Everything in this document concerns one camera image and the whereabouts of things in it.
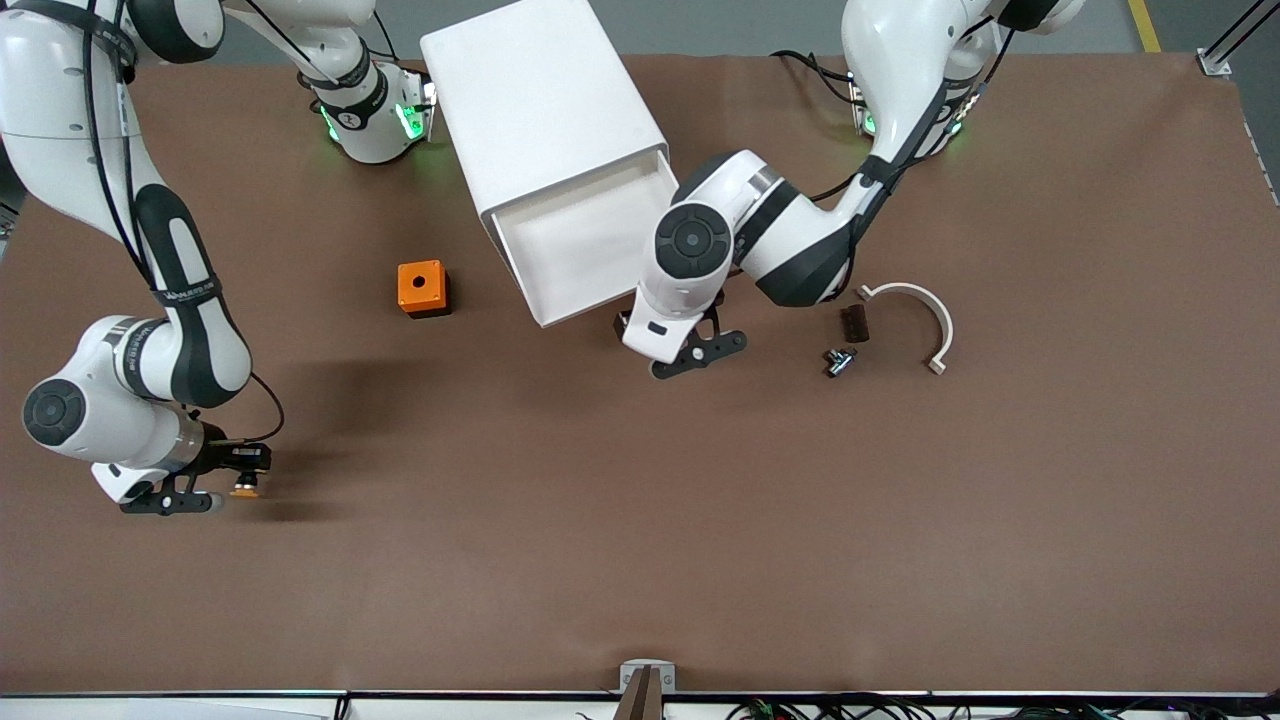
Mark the orange push button switch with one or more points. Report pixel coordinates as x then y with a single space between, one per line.
243 488

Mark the orange button enclosure box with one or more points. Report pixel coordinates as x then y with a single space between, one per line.
408 292

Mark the brown terminal block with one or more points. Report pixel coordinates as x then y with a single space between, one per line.
856 325

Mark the white drawer cabinet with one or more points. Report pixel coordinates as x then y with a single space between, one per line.
540 100

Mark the small silver metal part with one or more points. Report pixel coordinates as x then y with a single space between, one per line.
840 363

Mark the white curved plastic bracket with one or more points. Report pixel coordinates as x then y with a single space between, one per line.
905 289

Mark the aluminium frame profile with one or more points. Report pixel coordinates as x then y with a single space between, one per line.
1215 65

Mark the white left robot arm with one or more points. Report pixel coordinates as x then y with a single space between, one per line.
790 230

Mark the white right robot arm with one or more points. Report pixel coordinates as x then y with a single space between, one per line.
60 120

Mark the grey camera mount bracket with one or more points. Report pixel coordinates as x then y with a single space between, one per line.
647 690

